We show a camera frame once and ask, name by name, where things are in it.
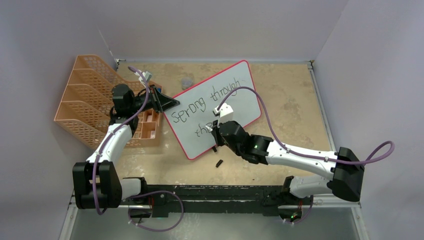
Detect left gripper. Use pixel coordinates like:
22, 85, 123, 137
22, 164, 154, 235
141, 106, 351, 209
129, 85, 180, 114

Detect black marker cap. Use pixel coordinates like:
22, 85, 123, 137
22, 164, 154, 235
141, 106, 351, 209
215, 159, 223, 168

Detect red-framed whiteboard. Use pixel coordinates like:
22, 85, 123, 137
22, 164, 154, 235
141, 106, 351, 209
164, 60, 262, 160

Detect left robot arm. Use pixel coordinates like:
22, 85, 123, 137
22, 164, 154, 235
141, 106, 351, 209
72, 84, 180, 215

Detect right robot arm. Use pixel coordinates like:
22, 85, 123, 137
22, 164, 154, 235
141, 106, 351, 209
210, 120, 365, 204

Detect clear jar of clips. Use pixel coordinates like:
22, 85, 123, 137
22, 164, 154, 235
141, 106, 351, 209
181, 76, 195, 90

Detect orange plastic file organizer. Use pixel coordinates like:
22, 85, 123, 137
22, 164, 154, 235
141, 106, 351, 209
54, 54, 145, 150

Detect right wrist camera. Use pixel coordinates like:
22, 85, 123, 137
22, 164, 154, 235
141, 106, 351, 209
213, 103, 234, 126

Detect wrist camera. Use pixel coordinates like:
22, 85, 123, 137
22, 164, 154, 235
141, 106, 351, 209
138, 71, 152, 84
213, 103, 234, 126

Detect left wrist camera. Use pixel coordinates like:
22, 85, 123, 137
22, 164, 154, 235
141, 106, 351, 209
138, 71, 152, 84

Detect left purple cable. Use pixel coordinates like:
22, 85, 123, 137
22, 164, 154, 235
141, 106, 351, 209
92, 66, 150, 216

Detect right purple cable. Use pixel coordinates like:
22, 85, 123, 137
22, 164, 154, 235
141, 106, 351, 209
216, 86, 396, 166

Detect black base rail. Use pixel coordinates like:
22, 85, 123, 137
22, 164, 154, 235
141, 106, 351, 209
67, 184, 362, 220

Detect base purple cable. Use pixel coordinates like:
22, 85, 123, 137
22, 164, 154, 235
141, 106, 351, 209
128, 190, 185, 233

